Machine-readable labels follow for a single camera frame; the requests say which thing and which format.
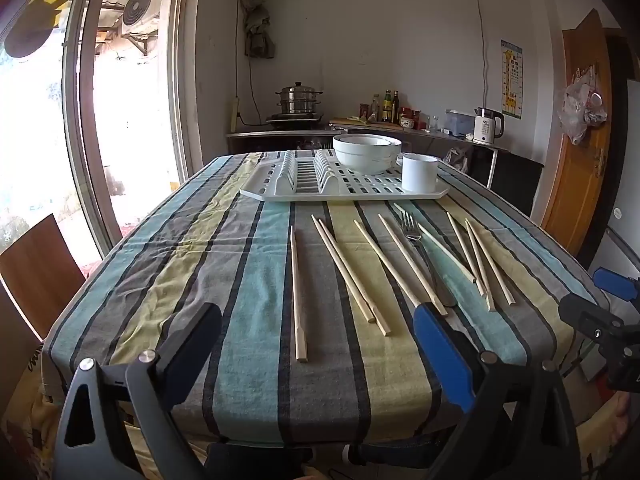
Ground white electric kettle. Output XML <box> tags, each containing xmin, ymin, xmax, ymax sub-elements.
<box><xmin>474</xmin><ymin>106</ymin><xmax>506</xmax><ymax>145</ymax></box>

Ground black induction cooker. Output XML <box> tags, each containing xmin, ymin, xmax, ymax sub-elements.
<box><xmin>265</xmin><ymin>111</ymin><xmax>323</xmax><ymax>127</ymax></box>

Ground hanging grey cloth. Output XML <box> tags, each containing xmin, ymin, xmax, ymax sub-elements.
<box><xmin>239</xmin><ymin>0</ymin><xmax>277</xmax><ymax>59</ymax></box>

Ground white cup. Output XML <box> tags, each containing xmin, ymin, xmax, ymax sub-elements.
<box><xmin>397</xmin><ymin>154</ymin><xmax>440</xmax><ymax>193</ymax></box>

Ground white plastic dish rack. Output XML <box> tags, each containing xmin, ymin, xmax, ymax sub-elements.
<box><xmin>239</xmin><ymin>149</ymin><xmax>451</xmax><ymax>203</ymax></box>

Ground black power cable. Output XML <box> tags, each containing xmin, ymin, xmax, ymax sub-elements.
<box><xmin>235</xmin><ymin>57</ymin><xmax>271</xmax><ymax>128</ymax></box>

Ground window frame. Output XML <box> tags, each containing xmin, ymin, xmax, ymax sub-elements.
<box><xmin>60</xmin><ymin>0</ymin><xmax>211</xmax><ymax>246</ymax></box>

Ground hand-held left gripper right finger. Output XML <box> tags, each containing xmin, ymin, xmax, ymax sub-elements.
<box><xmin>414</xmin><ymin>303</ymin><xmax>583</xmax><ymax>480</ymax></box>

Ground giraffe height chart poster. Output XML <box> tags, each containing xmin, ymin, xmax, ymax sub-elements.
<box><xmin>501</xmin><ymin>40</ymin><xmax>524</xmax><ymax>121</ymax></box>

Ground metal fork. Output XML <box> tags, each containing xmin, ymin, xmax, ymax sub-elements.
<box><xmin>401</xmin><ymin>211</ymin><xmax>458</xmax><ymax>309</ymax></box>

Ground wooden chopstick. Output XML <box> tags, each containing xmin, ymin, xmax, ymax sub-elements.
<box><xmin>354</xmin><ymin>220</ymin><xmax>423</xmax><ymax>309</ymax></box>
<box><xmin>465</xmin><ymin>218</ymin><xmax>496</xmax><ymax>312</ymax></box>
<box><xmin>289</xmin><ymin>225</ymin><xmax>309</xmax><ymax>362</ymax></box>
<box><xmin>318</xmin><ymin>218</ymin><xmax>392</xmax><ymax>337</ymax></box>
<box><xmin>446</xmin><ymin>212</ymin><xmax>487</xmax><ymax>297</ymax></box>
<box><xmin>467</xmin><ymin>220</ymin><xmax>516</xmax><ymax>306</ymax></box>
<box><xmin>311</xmin><ymin>215</ymin><xmax>377</xmax><ymax>323</ymax></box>
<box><xmin>378</xmin><ymin>214</ymin><xmax>448</xmax><ymax>317</ymax></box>
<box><xmin>393</xmin><ymin>203</ymin><xmax>476</xmax><ymax>283</ymax></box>

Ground thin wall cable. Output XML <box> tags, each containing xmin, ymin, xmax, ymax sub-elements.
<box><xmin>475</xmin><ymin>0</ymin><xmax>490</xmax><ymax>108</ymax></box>

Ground hanging plastic bags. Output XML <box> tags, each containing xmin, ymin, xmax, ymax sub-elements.
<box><xmin>558</xmin><ymin>62</ymin><xmax>609</xmax><ymax>147</ymax></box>

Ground yellow black window sticker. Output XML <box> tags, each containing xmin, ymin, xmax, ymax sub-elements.
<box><xmin>4</xmin><ymin>0</ymin><xmax>72</xmax><ymax>59</ymax></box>

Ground black panel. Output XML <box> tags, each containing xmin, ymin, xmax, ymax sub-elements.
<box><xmin>470</xmin><ymin>151</ymin><xmax>544</xmax><ymax>207</ymax></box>

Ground stainless steel steamer pot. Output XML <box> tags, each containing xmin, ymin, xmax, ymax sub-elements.
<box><xmin>275</xmin><ymin>81</ymin><xmax>323</xmax><ymax>115</ymax></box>

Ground grey white panel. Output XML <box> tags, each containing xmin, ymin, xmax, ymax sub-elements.
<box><xmin>587</xmin><ymin>79</ymin><xmax>640</xmax><ymax>286</ymax></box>

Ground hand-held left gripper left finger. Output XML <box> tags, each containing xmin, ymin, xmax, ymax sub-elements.
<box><xmin>52</xmin><ymin>302</ymin><xmax>223</xmax><ymax>480</ymax></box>

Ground clear plastic bag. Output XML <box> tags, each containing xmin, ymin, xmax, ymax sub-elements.
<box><xmin>442</xmin><ymin>147</ymin><xmax>471</xmax><ymax>173</ymax></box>

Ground clear storage container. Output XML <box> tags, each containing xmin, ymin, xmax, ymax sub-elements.
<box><xmin>445</xmin><ymin>109</ymin><xmax>477</xmax><ymax>137</ymax></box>

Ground striped tablecloth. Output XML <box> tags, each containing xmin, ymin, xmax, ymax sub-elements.
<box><xmin>42</xmin><ymin>150</ymin><xmax>613</xmax><ymax>453</ymax></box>

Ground brown wooden board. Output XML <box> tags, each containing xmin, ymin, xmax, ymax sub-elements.
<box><xmin>0</xmin><ymin>213</ymin><xmax>87</xmax><ymax>341</ymax></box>

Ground white bowl with dark rim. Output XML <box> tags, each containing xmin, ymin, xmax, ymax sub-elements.
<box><xmin>340</xmin><ymin>152</ymin><xmax>401</xmax><ymax>176</ymax></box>
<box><xmin>333</xmin><ymin>134</ymin><xmax>402</xmax><ymax>161</ymax></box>

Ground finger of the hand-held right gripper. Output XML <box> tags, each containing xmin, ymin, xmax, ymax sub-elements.
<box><xmin>558</xmin><ymin>294</ymin><xmax>628</xmax><ymax>356</ymax></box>
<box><xmin>593</xmin><ymin>267</ymin><xmax>640</xmax><ymax>311</ymax></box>

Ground wooden door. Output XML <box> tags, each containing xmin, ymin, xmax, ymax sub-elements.
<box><xmin>541</xmin><ymin>9</ymin><xmax>615</xmax><ymax>258</ymax></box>

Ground wooden cutting board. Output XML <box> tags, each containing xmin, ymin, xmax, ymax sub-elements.
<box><xmin>329</xmin><ymin>117</ymin><xmax>401</xmax><ymax>127</ymax></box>

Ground outdoor air conditioner unit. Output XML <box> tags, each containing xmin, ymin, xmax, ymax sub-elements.
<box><xmin>120</xmin><ymin>0</ymin><xmax>168</xmax><ymax>28</ymax></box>

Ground low metal shelf unit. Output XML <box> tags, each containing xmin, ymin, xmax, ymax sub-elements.
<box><xmin>226</xmin><ymin>124</ymin><xmax>333</xmax><ymax>156</ymax></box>

